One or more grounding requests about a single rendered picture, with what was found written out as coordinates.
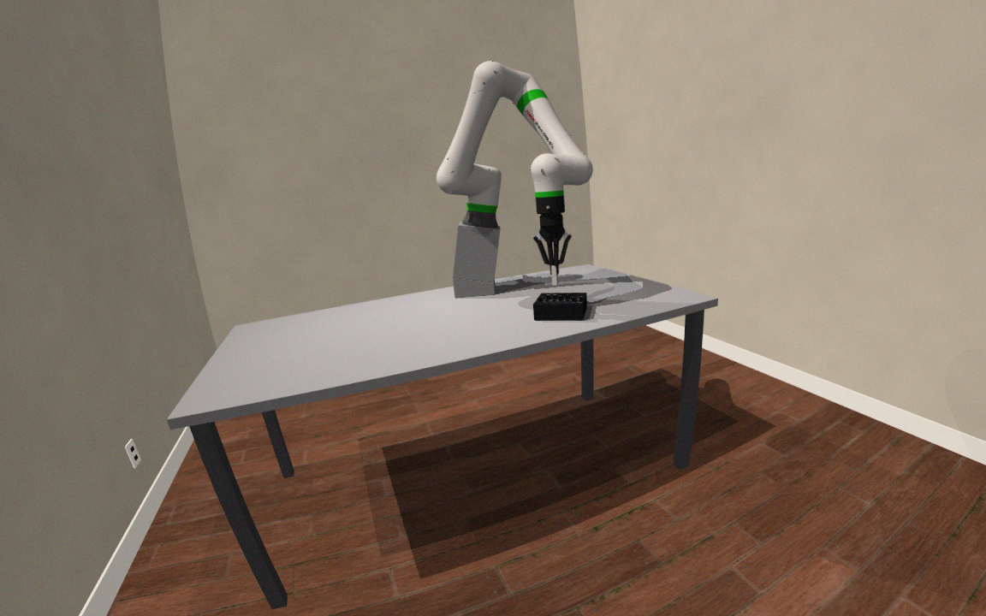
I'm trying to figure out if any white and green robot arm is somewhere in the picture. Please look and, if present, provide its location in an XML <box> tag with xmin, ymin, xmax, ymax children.
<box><xmin>437</xmin><ymin>61</ymin><xmax>593</xmax><ymax>228</ymax></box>

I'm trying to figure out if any black lighting desk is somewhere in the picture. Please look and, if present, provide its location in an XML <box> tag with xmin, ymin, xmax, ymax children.
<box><xmin>533</xmin><ymin>293</ymin><xmax>587</xmax><ymax>321</ymax></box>

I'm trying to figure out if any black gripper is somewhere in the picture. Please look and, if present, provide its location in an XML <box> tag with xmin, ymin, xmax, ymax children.
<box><xmin>533</xmin><ymin>214</ymin><xmax>572</xmax><ymax>286</ymax></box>

